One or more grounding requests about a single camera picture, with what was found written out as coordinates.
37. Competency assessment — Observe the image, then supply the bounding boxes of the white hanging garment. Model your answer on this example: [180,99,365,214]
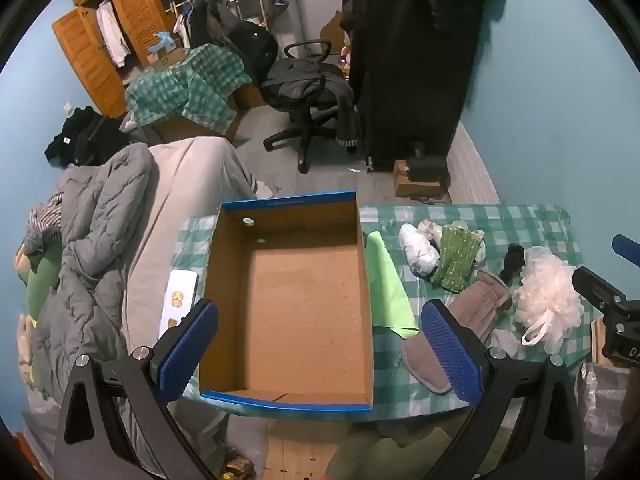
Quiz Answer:
[95,0,132,68]

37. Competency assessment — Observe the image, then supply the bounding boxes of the white sticker card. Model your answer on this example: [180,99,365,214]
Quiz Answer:
[157,270,200,341]

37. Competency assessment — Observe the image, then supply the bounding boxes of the person's olive trousers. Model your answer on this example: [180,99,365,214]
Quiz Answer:
[325,427,453,480]

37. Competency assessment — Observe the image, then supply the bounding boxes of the light green cloth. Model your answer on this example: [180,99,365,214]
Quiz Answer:
[364,231,420,341]

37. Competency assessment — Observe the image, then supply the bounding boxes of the clear plastic bag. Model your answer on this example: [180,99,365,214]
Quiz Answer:
[577,362,632,480]

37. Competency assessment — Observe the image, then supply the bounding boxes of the striped cloth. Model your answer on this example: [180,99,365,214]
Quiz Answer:
[22,192,66,256]

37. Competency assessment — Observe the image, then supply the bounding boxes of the dark grey jacket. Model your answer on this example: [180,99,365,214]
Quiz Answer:
[265,60,361,153]

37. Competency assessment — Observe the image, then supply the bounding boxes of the wooden louvred wardrobe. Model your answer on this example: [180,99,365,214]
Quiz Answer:
[52,0,178,120]

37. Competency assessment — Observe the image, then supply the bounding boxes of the blue-rimmed cardboard box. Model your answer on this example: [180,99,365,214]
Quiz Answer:
[199,190,376,413]

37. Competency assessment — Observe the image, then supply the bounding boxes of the yellow packet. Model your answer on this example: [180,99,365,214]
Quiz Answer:
[220,455,256,480]

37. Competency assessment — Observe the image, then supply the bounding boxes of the taupe fleece mitten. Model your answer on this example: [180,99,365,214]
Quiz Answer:
[400,269,513,395]

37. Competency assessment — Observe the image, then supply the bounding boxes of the black fabric wardrobe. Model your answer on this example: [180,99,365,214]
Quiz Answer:
[340,0,501,171]

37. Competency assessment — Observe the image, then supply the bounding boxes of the green pillow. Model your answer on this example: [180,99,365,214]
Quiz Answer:
[25,245,63,321]

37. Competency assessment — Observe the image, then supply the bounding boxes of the black heater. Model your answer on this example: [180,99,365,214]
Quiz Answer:
[405,142,448,183]

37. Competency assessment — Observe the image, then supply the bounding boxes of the green checked cover cloth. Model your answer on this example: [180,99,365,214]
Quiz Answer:
[125,44,253,136]

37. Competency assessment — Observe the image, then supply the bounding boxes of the white door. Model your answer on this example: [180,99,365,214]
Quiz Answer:
[280,0,347,61]

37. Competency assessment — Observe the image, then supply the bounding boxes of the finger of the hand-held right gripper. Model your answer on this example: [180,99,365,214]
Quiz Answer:
[572,266,627,313]
[612,233,640,262]

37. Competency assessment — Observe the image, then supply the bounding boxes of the pale pink bath loofah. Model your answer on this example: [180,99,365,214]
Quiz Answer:
[512,247,583,356]

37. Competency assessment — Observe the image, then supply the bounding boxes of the green knitted cloth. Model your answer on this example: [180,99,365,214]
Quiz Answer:
[430,224,485,292]

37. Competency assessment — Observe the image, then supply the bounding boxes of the pile of black clothes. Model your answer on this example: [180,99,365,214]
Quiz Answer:
[44,106,133,168]

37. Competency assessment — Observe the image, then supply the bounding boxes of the black office chair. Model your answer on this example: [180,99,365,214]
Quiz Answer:
[262,40,361,175]

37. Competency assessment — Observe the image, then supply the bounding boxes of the green checked tablecloth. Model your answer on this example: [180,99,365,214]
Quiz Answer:
[172,204,586,418]

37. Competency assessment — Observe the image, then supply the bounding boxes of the small cardboard box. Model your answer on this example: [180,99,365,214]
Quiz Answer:
[392,159,451,198]

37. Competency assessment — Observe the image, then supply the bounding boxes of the small white cloth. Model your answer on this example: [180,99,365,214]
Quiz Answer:
[491,331,522,357]

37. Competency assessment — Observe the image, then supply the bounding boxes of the black sock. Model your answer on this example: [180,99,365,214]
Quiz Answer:
[500,243,526,281]

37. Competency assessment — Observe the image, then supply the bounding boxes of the large cardboard box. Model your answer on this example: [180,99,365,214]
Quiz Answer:
[157,82,268,143]

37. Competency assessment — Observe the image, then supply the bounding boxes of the black backpack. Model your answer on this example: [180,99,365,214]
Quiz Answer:
[207,0,278,86]

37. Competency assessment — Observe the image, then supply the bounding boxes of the beige bed sheet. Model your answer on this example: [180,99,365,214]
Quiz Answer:
[120,137,261,461]

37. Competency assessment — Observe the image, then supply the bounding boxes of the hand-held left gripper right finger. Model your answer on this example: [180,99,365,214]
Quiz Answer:
[421,299,586,480]

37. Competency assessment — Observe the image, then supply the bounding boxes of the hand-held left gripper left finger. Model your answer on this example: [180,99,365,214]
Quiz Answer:
[54,299,221,480]

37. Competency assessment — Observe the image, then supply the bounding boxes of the white sock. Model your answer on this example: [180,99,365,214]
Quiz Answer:
[398,222,441,277]

